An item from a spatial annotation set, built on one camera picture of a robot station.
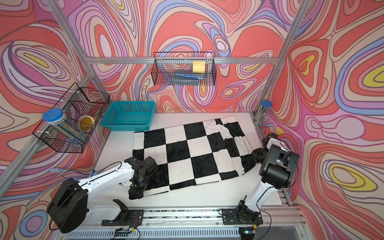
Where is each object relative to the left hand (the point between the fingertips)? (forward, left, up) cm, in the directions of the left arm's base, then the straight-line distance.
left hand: (149, 190), depth 80 cm
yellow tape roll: (+26, +33, +26) cm, 49 cm away
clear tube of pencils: (+52, -75, +16) cm, 92 cm away
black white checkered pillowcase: (+23, -22, -1) cm, 32 cm away
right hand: (+17, -63, -1) cm, 66 cm away
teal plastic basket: (+58, +27, -1) cm, 64 cm away
